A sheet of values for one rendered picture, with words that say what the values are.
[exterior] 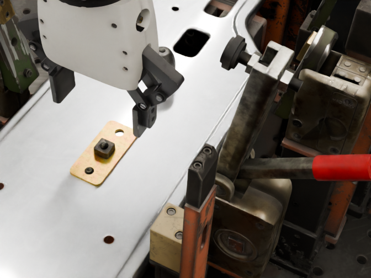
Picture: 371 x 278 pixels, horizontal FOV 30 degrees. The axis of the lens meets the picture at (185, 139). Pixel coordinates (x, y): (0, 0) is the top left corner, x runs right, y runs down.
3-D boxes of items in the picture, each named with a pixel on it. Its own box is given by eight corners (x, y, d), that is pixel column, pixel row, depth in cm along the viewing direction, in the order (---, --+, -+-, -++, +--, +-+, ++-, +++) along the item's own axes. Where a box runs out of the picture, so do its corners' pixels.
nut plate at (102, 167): (110, 120, 77) (110, 113, 76) (139, 133, 76) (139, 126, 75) (67, 173, 72) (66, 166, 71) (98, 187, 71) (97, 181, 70)
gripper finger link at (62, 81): (70, 36, 65) (77, 85, 71) (42, 25, 66) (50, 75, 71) (51, 56, 64) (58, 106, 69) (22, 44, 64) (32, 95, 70)
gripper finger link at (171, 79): (187, 54, 58) (182, 99, 62) (108, 20, 60) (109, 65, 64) (181, 63, 57) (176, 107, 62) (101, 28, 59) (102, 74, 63)
